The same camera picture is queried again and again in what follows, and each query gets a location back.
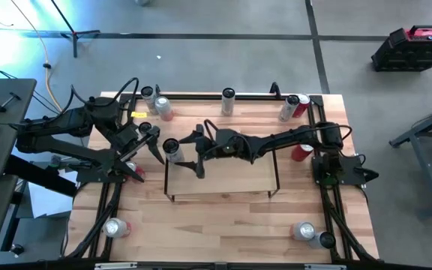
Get tall white can teal palms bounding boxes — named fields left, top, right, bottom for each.
left=221, top=87, right=236, bottom=117

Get silver metal bracket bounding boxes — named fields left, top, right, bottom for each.
left=304, top=263, right=347, bottom=270
left=94, top=262, right=138, bottom=270

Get black tripod stand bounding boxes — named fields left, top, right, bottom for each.
left=49, top=0, right=101, bottom=59

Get black desk foot bar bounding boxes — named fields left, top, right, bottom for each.
left=4, top=154, right=78, bottom=198

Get black crossbeam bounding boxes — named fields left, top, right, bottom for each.
left=0, top=257, right=432, bottom=270

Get wooden shelf black metal legs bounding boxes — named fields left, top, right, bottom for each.
left=163, top=136, right=281, bottom=203

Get tall white can green palms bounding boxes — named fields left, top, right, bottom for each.
left=278, top=94, right=301, bottom=123

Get black and red tool case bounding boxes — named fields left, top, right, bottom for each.
left=370, top=24, right=432, bottom=73

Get yellow extension cable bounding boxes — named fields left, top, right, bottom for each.
left=10, top=0, right=64, bottom=113

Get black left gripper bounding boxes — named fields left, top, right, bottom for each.
left=112, top=121, right=166, bottom=183

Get white floor sheet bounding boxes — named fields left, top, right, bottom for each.
left=26, top=170, right=80, bottom=219

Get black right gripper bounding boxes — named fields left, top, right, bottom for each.
left=176, top=124, right=236, bottom=179

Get black aluminium table frame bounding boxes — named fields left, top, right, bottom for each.
left=64, top=91, right=382, bottom=263

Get black caster wheel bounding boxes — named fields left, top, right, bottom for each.
left=10, top=243, right=26, bottom=258

